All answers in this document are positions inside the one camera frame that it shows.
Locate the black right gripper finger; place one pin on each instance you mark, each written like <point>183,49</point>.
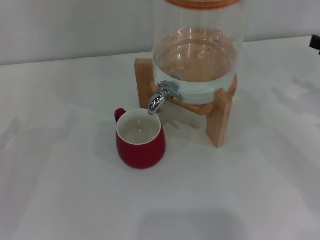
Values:
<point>315,42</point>

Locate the red ceramic cup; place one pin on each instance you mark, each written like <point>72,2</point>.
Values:
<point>142,155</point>

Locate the chrome faucet tap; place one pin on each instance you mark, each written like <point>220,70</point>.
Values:
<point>160,97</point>

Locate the glass drink dispenser jar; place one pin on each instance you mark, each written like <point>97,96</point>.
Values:
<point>197,60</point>

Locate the wooden dispenser stand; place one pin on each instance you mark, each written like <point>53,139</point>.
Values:
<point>222,125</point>

